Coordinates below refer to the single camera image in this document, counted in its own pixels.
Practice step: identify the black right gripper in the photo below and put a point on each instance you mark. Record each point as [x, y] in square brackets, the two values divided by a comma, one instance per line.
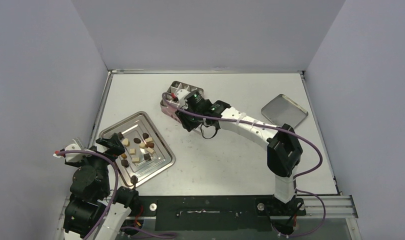
[185, 114]

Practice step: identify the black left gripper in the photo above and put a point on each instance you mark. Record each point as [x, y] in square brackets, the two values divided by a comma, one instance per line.
[115, 147]

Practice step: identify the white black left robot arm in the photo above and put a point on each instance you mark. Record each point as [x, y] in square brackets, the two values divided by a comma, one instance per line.
[98, 206]

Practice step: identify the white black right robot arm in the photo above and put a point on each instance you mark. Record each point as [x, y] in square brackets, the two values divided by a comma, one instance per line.
[283, 150]

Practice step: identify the white heart chocolate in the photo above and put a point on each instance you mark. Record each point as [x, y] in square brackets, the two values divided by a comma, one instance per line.
[126, 142]
[143, 145]

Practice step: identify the dark oval chocolate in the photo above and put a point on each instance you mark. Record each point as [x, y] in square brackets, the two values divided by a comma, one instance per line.
[137, 140]

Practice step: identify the dark round chocolate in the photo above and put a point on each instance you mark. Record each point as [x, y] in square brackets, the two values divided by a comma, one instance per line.
[145, 135]

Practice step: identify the dark brown square chocolate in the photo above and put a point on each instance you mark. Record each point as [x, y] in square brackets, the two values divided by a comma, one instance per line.
[147, 157]

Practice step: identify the pink grid chocolate box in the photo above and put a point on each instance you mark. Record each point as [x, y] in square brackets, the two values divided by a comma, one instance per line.
[175, 85]

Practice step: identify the large steel tray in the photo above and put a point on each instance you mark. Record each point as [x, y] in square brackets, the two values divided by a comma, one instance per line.
[162, 156]

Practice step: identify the small square metal lid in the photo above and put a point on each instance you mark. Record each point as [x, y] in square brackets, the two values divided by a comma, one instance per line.
[283, 110]

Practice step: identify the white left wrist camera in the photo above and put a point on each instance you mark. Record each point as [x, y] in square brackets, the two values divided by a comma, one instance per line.
[74, 145]

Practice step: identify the black mounting base plate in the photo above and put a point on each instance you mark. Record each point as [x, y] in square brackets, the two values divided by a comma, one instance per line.
[222, 212]

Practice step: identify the aluminium rail frame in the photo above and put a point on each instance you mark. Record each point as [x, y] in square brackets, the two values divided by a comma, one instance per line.
[333, 208]

